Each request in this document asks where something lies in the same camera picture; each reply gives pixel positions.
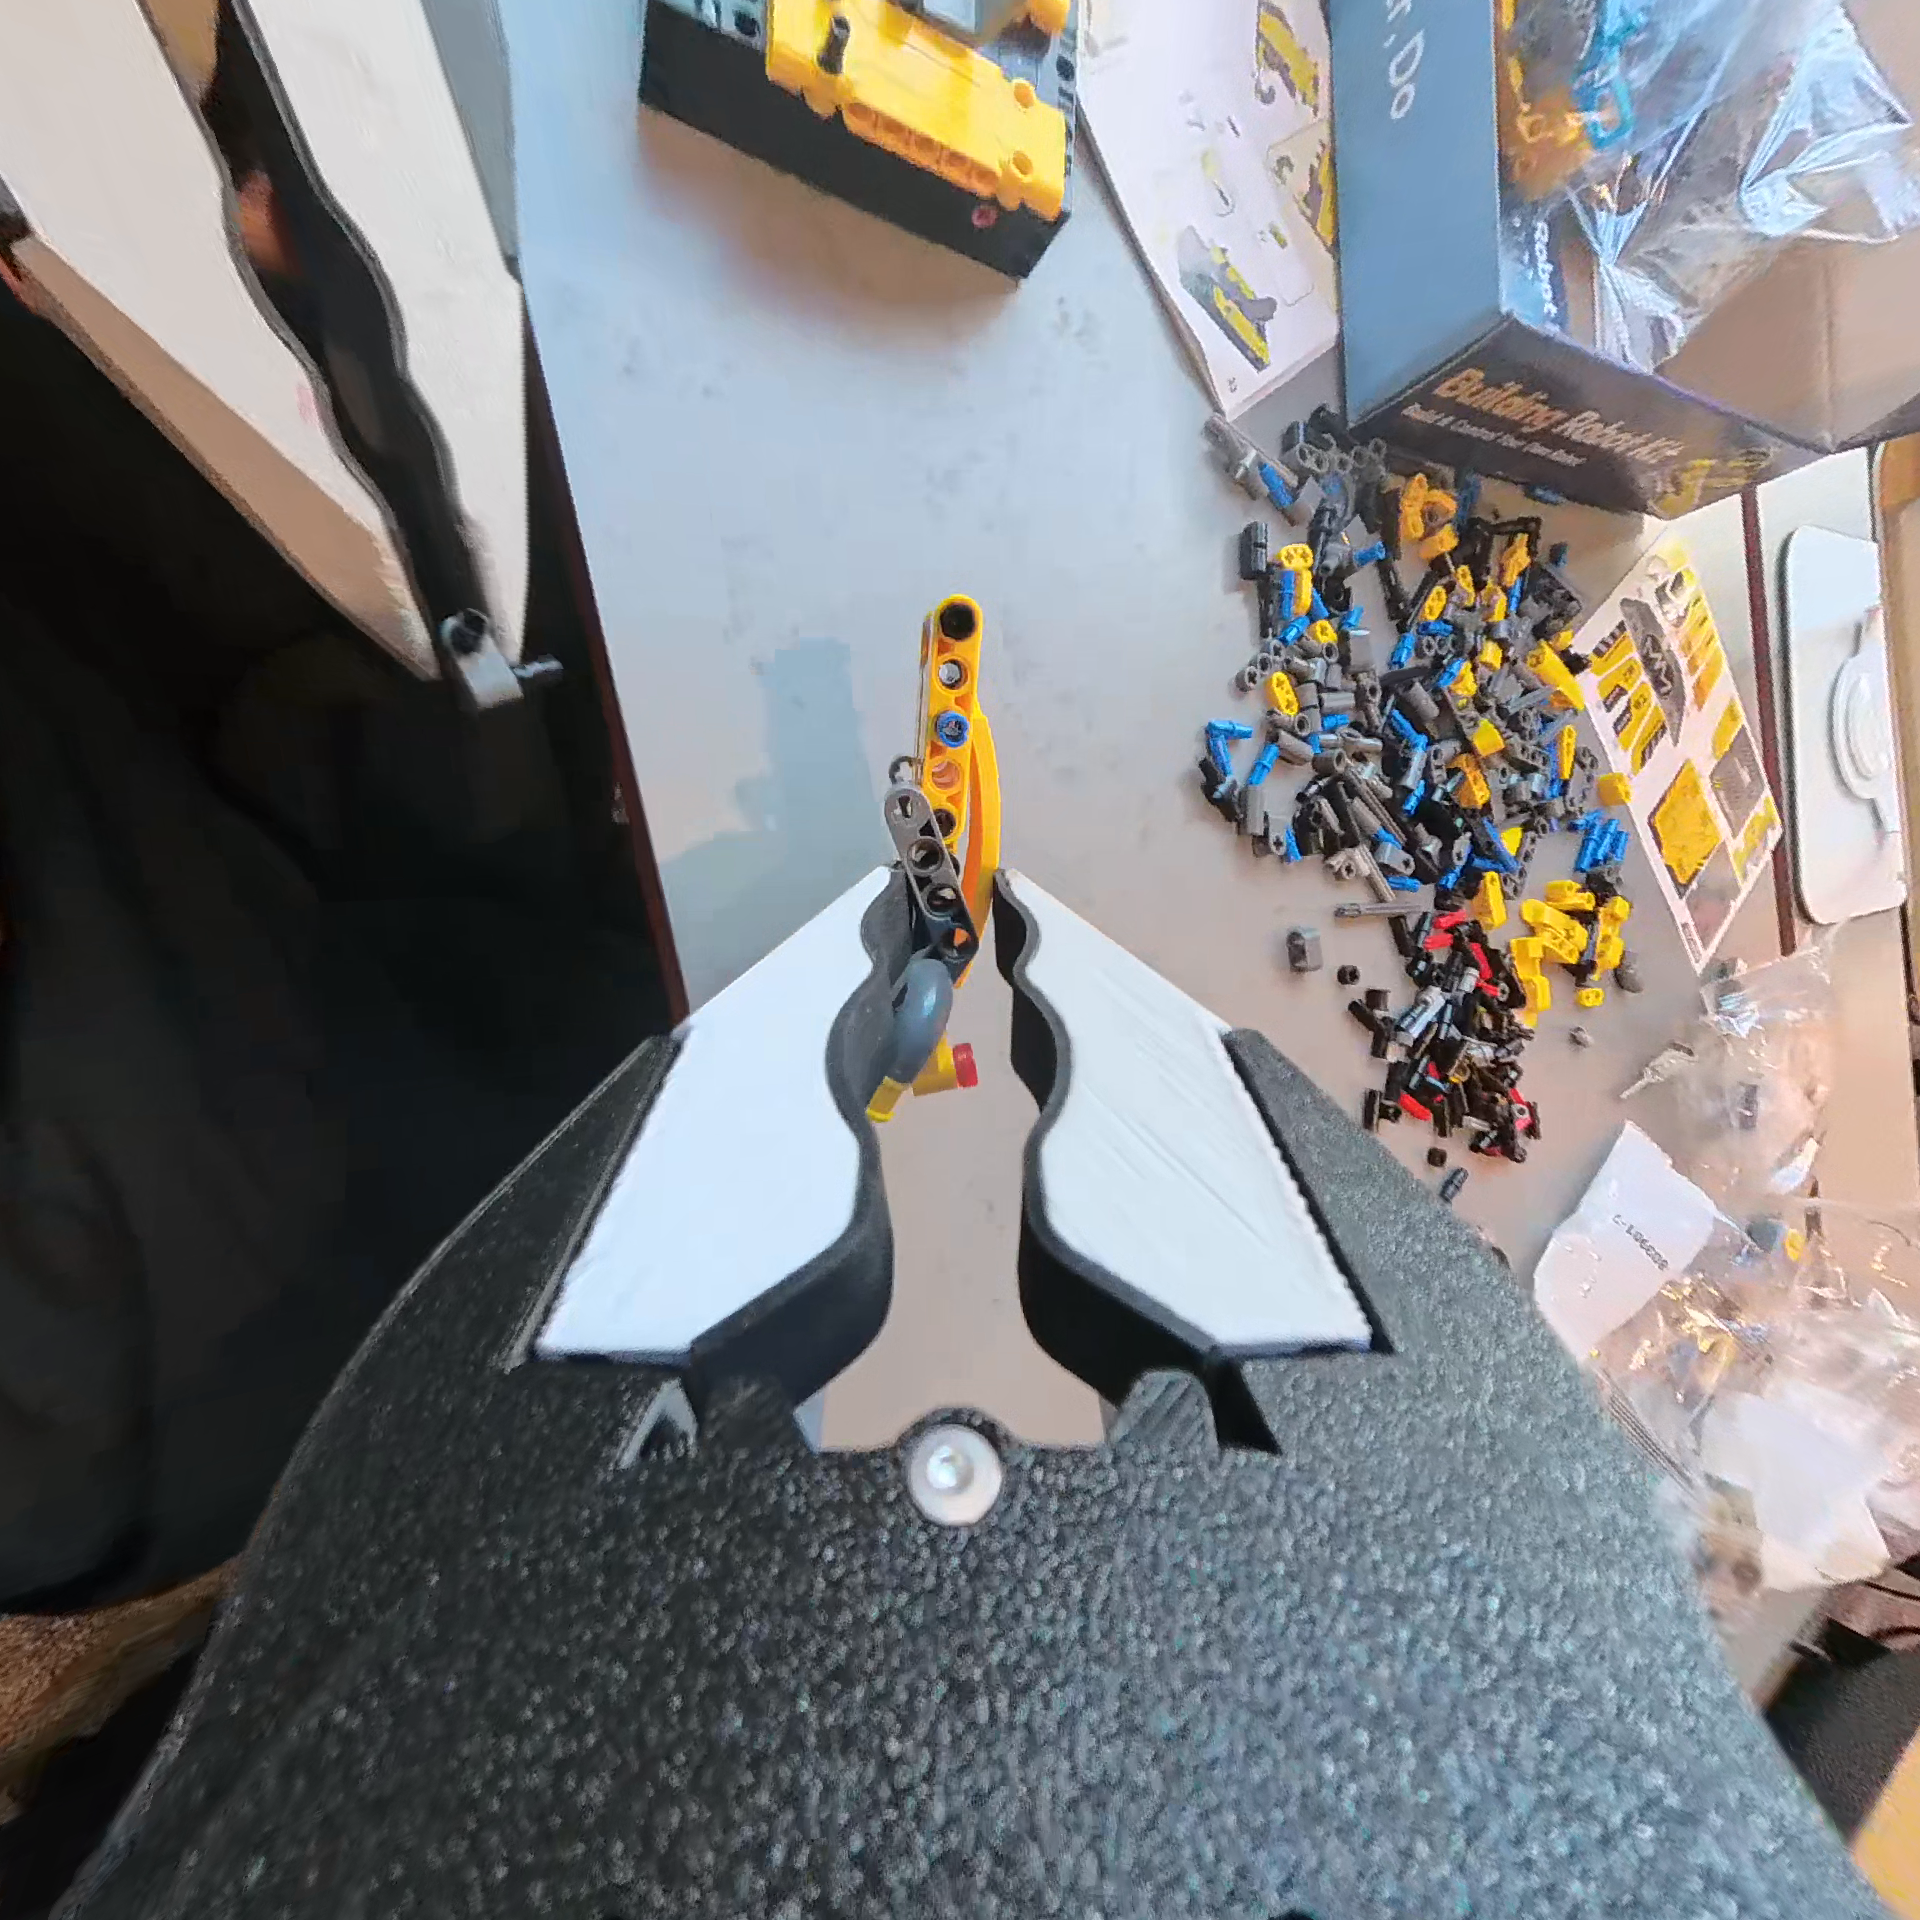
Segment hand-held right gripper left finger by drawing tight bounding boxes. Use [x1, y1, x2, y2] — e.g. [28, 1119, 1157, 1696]
[533, 863, 909, 1411]

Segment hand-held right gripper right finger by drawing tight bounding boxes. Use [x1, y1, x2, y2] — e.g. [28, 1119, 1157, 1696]
[991, 866, 1379, 1389]

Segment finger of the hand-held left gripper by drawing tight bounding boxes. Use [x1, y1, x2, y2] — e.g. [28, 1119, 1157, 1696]
[0, 0, 460, 683]
[247, 0, 533, 655]

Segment yellow curved toy arm assembly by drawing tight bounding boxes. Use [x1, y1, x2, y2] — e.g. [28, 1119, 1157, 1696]
[861, 594, 1003, 1127]

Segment grey desk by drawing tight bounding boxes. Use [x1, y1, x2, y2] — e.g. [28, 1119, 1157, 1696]
[502, 0, 1920, 1696]

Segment black battery box base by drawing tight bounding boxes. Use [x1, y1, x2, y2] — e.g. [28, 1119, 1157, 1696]
[637, 0, 1082, 283]

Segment pile of small building parts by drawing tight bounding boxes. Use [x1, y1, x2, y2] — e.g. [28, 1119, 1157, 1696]
[1192, 404, 1643, 1201]

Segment person's black trousers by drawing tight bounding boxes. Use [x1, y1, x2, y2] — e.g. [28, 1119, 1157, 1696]
[0, 286, 678, 1612]

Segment empty clear plastic bags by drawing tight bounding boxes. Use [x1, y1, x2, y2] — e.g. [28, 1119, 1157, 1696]
[1530, 958, 1920, 1591]

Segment yellow black sticker sheet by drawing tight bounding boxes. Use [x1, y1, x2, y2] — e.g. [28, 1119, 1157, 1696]
[1575, 540, 1786, 977]

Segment white rounded plastic device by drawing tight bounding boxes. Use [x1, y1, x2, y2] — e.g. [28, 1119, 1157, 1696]
[1776, 525, 1909, 927]

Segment open instruction booklet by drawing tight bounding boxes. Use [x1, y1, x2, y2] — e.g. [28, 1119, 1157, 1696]
[1077, 0, 1343, 420]

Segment blue building kit box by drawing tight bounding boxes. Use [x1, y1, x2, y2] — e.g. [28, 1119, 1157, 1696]
[1327, 0, 1920, 519]

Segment clear plastic bags with parts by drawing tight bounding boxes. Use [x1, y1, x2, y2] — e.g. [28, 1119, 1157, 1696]
[1499, 0, 1920, 369]

